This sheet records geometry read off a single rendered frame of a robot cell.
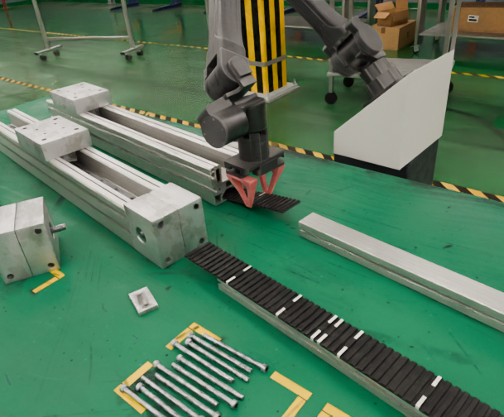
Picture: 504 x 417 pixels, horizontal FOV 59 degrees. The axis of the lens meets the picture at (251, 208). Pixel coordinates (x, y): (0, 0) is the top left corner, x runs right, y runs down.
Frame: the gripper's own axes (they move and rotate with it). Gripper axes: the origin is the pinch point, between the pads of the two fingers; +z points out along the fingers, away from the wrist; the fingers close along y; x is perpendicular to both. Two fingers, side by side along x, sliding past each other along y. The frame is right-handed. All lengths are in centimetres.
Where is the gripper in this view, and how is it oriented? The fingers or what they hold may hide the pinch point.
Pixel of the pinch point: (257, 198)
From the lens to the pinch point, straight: 88.7
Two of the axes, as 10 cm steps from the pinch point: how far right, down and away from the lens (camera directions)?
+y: -7.2, 4.1, -5.7
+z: 0.8, 8.6, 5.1
